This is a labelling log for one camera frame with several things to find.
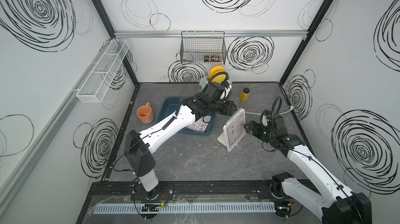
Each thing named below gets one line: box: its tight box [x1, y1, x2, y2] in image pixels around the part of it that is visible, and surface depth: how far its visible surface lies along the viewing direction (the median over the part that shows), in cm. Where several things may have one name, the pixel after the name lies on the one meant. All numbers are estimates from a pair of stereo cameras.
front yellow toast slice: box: [209, 64, 227, 79], surface depth 101 cm
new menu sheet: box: [185, 114, 212, 133], surface depth 98 cm
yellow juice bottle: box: [240, 87, 250, 103], surface depth 107 cm
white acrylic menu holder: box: [217, 107, 246, 153], surface depth 82 cm
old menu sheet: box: [225, 107, 245, 148], surface depth 81 cm
